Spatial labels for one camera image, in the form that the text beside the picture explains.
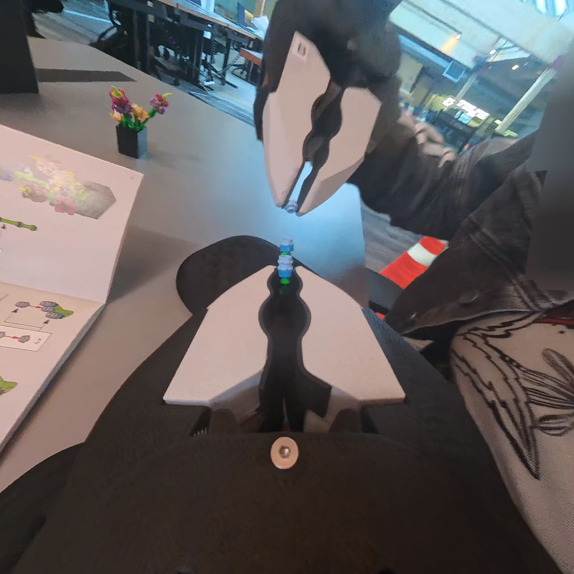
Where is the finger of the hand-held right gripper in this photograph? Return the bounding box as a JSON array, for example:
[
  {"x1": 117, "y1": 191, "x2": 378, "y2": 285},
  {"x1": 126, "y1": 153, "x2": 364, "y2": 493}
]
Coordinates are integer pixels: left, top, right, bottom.
[
  {"x1": 261, "y1": 30, "x2": 332, "y2": 209},
  {"x1": 295, "y1": 86, "x2": 383, "y2": 217}
]

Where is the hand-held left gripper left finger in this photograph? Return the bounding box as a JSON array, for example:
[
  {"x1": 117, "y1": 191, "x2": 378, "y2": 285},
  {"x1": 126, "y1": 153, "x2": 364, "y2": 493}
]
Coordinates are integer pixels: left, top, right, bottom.
[{"x1": 163, "y1": 265, "x2": 287, "y2": 424}]

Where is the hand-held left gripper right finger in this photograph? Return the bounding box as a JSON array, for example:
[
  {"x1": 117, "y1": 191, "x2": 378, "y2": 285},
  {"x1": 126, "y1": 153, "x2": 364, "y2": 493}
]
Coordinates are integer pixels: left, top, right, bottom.
[{"x1": 286, "y1": 268, "x2": 406, "y2": 432}]

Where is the green lego flower stem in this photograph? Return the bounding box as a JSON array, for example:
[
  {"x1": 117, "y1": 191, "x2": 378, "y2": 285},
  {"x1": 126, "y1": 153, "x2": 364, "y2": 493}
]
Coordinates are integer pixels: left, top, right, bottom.
[{"x1": 277, "y1": 239, "x2": 297, "y2": 294}]

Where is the person's right forearm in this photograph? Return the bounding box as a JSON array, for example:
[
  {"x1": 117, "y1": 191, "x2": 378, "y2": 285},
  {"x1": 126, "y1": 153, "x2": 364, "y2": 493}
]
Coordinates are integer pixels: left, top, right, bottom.
[{"x1": 350, "y1": 121, "x2": 534, "y2": 243}]

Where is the lego flower bouquet black pot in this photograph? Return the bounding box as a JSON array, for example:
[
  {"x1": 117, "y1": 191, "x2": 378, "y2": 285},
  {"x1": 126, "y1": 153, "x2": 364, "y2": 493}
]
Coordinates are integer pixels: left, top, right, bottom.
[{"x1": 109, "y1": 85, "x2": 172, "y2": 160}]

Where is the black chair armrest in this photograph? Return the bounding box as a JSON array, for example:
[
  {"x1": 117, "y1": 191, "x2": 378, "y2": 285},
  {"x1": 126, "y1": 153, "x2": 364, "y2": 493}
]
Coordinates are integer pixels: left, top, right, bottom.
[{"x1": 368, "y1": 269, "x2": 404, "y2": 315}]

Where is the orange traffic cone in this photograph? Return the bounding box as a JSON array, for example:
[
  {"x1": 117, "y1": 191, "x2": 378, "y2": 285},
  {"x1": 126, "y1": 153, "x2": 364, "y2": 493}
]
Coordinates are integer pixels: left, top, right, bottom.
[{"x1": 379, "y1": 236, "x2": 449, "y2": 290}]

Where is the beige printed shirt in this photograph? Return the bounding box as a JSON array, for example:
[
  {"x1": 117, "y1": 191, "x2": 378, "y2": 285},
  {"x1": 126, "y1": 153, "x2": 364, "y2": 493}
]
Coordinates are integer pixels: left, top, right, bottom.
[{"x1": 406, "y1": 309, "x2": 574, "y2": 574}]

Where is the white instruction booklet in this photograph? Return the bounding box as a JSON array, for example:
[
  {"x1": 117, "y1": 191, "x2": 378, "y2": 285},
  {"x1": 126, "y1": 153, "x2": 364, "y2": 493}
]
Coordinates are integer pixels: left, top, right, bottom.
[{"x1": 0, "y1": 125, "x2": 144, "y2": 451}]

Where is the black tape strip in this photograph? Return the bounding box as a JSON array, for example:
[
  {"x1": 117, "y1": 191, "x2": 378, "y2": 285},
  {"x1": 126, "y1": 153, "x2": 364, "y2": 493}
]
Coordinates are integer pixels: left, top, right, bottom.
[{"x1": 36, "y1": 69, "x2": 136, "y2": 83}]

